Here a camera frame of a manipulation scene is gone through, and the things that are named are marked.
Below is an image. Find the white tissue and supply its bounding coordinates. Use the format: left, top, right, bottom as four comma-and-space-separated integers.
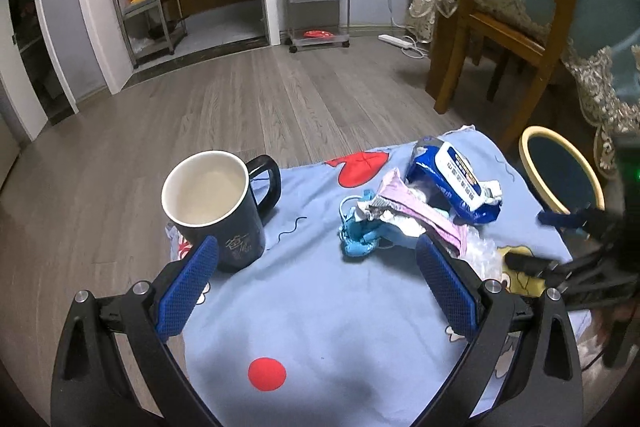
480, 179, 504, 208

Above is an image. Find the teal lace-trimmed tablecloth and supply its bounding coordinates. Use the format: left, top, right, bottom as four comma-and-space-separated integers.
405, 0, 640, 180

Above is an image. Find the blue wet wipes packet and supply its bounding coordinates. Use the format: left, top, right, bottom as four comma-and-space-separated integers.
405, 137, 503, 225

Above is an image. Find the black mug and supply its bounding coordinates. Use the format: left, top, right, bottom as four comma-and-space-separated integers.
161, 150, 282, 274

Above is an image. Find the wooden chair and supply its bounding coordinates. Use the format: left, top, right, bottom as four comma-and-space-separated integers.
432, 0, 583, 152

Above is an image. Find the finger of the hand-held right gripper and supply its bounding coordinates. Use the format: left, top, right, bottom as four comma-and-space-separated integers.
504, 253, 564, 282
537, 206, 607, 236

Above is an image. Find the clear plastic bag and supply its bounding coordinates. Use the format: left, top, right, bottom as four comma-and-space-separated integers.
460, 234, 503, 280

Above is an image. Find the white power strip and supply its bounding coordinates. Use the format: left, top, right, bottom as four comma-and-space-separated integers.
378, 34, 427, 58

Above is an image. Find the blue cartoon tablecloth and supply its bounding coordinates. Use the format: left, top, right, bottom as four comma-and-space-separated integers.
167, 125, 591, 427

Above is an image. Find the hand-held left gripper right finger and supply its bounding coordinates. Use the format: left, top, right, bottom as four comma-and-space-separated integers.
415, 235, 584, 427

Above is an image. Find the blue bin with cream rim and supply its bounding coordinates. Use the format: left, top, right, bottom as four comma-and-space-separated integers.
518, 125, 606, 216

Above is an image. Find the pink purple wrapper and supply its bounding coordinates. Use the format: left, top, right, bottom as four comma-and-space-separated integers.
375, 169, 471, 258

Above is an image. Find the blue face mask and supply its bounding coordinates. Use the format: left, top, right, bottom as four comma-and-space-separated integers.
339, 191, 401, 259

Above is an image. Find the white printed wrapper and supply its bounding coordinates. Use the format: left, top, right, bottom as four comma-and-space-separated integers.
356, 198, 426, 239

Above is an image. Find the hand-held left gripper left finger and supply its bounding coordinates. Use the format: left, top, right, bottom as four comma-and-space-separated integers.
49, 235, 221, 427

